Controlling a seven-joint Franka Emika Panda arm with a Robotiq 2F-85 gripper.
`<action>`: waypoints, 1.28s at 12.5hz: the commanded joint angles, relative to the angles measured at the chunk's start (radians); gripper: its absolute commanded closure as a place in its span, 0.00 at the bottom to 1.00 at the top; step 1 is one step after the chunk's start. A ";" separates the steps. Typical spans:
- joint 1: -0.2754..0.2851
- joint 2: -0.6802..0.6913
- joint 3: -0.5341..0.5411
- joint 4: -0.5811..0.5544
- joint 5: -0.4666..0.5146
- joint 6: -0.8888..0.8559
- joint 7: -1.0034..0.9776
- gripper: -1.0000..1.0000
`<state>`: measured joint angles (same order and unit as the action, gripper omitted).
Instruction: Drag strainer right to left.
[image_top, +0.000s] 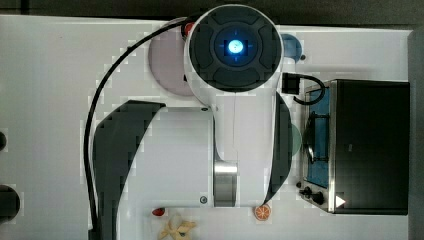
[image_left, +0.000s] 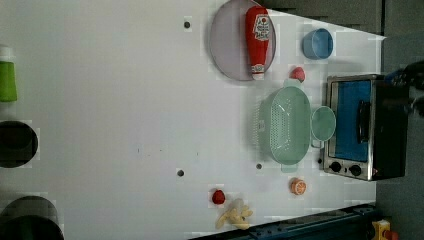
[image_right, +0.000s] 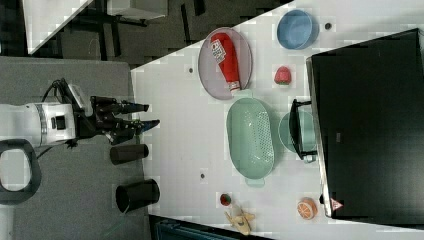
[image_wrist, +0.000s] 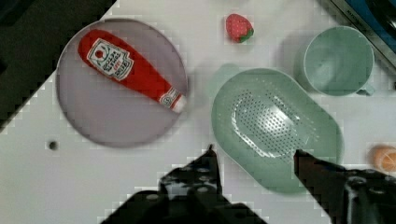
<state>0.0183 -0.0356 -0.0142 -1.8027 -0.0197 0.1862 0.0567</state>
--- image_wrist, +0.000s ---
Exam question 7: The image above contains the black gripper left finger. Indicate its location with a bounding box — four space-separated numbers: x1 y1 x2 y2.
101 144 266 224

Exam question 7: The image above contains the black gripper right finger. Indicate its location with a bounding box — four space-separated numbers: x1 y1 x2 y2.
293 149 396 224

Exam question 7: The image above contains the mint green plastic strainer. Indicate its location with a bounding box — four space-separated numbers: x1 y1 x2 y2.
210 64 344 194

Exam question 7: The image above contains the orange toy fruit slice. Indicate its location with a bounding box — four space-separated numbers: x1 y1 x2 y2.
371 145 396 173

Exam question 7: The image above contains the grey round plate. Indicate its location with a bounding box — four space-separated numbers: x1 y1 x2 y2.
56 19 188 147

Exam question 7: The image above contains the mint green cup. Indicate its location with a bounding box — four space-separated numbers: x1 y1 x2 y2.
294 26 375 97

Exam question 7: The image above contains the red plush ketchup bottle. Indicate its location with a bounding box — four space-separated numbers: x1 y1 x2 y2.
78 29 187 113

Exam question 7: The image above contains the red toy strawberry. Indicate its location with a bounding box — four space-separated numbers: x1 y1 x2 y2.
226 14 254 43

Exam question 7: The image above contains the blue and silver appliance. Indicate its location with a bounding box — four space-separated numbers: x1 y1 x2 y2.
317 0 396 68

